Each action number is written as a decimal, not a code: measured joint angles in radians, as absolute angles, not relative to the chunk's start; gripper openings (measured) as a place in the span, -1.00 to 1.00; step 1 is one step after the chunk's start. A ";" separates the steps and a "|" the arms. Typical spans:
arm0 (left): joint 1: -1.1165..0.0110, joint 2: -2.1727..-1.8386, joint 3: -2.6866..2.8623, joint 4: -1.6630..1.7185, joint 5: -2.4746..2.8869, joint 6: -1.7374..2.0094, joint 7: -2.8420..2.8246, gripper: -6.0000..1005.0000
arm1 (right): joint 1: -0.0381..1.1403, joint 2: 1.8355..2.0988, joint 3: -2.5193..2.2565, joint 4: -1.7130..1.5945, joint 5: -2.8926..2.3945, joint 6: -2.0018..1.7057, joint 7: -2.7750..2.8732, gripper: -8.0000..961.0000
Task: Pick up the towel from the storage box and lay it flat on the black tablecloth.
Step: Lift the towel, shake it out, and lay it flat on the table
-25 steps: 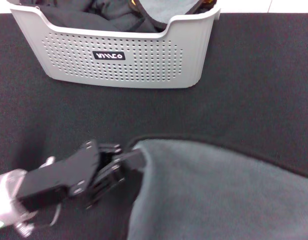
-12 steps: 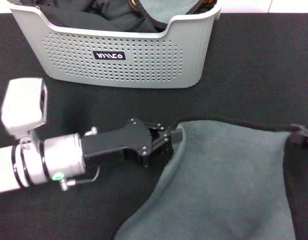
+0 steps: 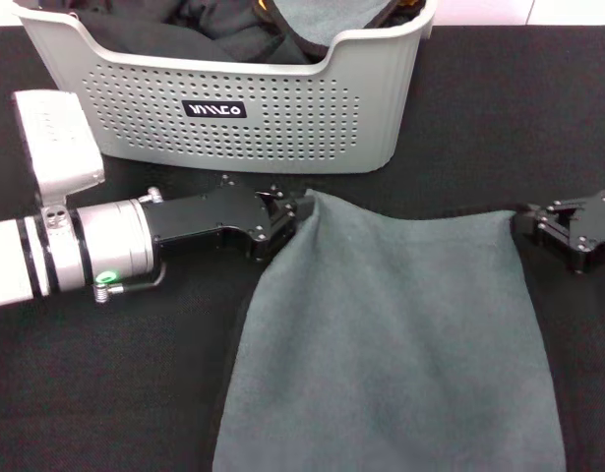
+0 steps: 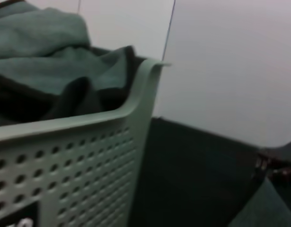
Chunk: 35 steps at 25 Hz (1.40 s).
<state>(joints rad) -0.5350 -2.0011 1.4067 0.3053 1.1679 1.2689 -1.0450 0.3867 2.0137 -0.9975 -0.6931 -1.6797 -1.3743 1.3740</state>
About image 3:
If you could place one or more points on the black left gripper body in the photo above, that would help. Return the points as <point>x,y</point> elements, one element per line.
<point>208,221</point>

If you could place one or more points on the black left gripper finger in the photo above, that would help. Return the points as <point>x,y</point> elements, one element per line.
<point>282,241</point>
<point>287,206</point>

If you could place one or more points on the grey towel with black trim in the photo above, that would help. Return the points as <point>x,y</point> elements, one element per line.
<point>326,19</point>

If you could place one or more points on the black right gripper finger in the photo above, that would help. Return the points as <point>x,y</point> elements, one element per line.
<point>538,236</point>
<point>543,211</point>

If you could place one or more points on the grey perforated plastic storage basket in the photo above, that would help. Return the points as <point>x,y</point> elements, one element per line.
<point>307,123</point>

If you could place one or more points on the black cloth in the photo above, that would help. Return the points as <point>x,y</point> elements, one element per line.
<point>135,34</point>

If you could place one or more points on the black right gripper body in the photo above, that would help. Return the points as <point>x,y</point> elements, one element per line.
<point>592,231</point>

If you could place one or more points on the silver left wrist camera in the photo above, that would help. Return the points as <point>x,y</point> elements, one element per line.
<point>56,142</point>

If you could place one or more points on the silver plug connector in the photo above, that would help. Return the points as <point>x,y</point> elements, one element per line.
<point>152,195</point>

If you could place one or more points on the yellow and grey towel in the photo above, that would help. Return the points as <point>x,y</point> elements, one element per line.
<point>381,344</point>

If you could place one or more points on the dark grey crumpled towel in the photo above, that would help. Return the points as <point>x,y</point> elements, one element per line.
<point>243,34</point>

